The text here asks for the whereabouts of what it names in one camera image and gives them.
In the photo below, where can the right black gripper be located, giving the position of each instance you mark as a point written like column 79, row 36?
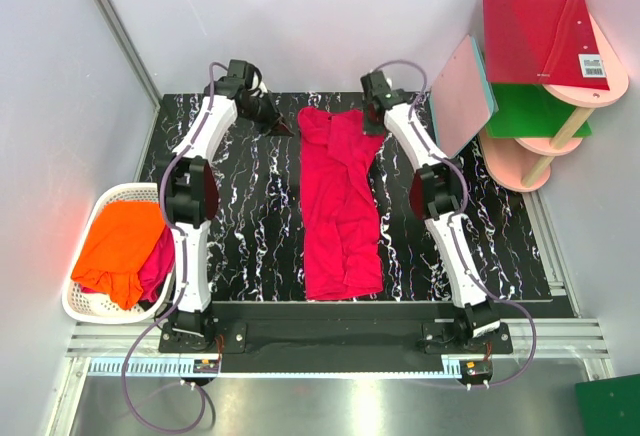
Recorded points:
column 370, row 130

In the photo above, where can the green acrylic sheet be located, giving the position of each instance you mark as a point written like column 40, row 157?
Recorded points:
column 527, row 111

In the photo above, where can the dark green board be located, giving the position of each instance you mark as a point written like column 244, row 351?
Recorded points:
column 609, row 407

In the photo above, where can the red acrylic sheet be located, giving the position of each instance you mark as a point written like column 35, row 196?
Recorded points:
column 543, row 42

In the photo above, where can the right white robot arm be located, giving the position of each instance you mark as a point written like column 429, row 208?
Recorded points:
column 438, row 196

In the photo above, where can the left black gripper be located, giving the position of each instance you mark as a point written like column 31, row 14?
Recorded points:
column 280, row 128

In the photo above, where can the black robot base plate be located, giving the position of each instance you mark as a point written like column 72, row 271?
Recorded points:
column 350, row 338

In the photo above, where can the orange t shirt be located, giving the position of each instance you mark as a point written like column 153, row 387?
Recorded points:
column 136, row 216

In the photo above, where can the magenta t shirt in basket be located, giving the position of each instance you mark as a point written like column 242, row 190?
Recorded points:
column 127, row 267

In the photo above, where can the pink board teal edge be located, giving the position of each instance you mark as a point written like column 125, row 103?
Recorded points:
column 461, row 99

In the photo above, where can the white plastic laundry basket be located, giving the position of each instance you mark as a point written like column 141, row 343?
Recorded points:
column 98, row 308

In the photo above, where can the pink wooden tiered shelf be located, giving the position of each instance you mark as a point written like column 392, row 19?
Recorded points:
column 524, row 165

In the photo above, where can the crimson red t shirt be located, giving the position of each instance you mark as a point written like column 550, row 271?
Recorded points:
column 340, row 218

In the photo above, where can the aluminium frame rail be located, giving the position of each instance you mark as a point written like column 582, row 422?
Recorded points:
column 116, row 25

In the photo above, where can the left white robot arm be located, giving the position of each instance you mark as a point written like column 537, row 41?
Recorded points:
column 188, row 194

